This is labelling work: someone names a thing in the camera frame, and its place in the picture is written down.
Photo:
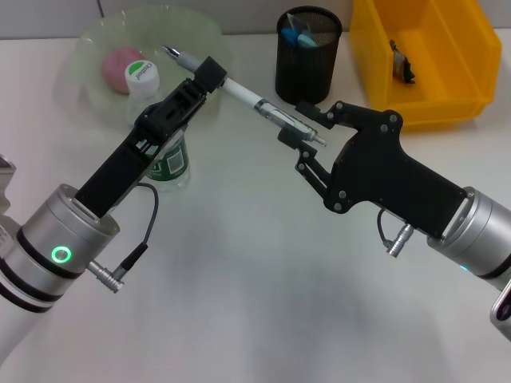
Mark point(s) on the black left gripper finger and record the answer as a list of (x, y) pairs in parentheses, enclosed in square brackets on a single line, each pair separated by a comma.
[(211, 73)]

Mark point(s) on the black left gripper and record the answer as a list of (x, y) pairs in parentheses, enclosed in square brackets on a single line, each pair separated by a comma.
[(120, 171)]

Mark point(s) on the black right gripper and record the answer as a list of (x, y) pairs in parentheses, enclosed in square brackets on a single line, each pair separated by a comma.
[(383, 167)]

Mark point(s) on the grey white ballpoint pen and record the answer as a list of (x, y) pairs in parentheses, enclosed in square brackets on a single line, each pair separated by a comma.
[(247, 95)]

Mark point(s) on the clear green-label water bottle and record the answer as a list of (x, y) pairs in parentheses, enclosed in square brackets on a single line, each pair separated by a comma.
[(141, 77)]

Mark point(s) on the pink peach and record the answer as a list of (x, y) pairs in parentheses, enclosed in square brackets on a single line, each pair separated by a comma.
[(113, 69)]

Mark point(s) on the blue teal scissors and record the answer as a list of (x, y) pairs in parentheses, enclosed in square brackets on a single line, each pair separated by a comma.
[(303, 40)]

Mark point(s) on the transparent plastic ruler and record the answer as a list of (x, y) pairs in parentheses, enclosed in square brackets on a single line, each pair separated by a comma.
[(297, 24)]

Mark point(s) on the green plastic wrapper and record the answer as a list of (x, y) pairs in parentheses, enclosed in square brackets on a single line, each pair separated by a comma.
[(401, 64)]

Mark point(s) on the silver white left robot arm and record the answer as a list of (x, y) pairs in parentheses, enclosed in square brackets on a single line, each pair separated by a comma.
[(52, 255)]

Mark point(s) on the translucent green fruit plate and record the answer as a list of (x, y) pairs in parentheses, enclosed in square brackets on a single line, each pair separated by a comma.
[(191, 40)]

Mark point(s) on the black mesh pen cup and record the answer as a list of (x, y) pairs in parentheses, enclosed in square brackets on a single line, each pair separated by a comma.
[(303, 76)]

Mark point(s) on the yellow plastic bin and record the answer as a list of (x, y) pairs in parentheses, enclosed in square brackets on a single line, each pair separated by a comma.
[(435, 60)]

